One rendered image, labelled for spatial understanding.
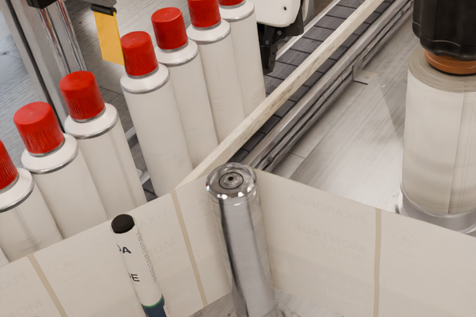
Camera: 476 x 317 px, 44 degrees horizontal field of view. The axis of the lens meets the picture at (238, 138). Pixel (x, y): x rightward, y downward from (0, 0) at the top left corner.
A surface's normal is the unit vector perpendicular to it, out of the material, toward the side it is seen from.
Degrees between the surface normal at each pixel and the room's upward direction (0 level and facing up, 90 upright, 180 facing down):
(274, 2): 70
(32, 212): 90
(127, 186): 90
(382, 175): 0
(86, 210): 90
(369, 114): 0
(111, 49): 83
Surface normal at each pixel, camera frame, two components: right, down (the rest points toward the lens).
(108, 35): -0.59, 0.48
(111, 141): 0.77, 0.33
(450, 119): -0.38, 0.59
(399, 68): -0.14, -0.76
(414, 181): -0.86, 0.39
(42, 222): 0.90, 0.17
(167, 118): 0.61, 0.44
